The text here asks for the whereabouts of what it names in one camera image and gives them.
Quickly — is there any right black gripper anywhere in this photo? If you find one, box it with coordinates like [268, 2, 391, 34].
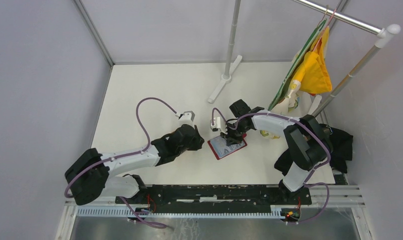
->
[220, 121, 250, 147]

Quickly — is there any red card holder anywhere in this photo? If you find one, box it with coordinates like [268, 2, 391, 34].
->
[207, 136, 247, 160]

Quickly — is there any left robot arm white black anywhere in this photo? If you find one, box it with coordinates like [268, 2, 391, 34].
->
[64, 124, 205, 206]

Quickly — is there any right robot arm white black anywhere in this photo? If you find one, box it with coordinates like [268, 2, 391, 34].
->
[219, 99, 333, 204]

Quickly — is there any green patterned hanging garment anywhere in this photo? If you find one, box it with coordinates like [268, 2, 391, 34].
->
[261, 18, 328, 140]

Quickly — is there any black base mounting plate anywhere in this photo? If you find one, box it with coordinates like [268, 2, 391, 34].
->
[125, 184, 312, 214]

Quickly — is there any yellow hanging garment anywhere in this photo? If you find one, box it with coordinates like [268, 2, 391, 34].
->
[291, 27, 333, 95]

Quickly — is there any black cloth pile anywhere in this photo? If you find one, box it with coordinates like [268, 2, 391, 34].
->
[274, 123, 354, 176]

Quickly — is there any metal clothes rack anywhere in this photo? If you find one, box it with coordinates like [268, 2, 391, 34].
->
[207, 0, 402, 117]

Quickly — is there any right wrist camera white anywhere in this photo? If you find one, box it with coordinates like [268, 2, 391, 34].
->
[210, 116, 227, 134]

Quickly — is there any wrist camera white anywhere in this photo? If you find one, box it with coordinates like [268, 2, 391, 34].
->
[178, 110, 195, 127]
[210, 116, 227, 134]

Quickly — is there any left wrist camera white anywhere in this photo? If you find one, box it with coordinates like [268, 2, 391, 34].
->
[178, 110, 195, 127]

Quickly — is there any white cable duct strip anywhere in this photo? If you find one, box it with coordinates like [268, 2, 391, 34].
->
[76, 206, 284, 220]

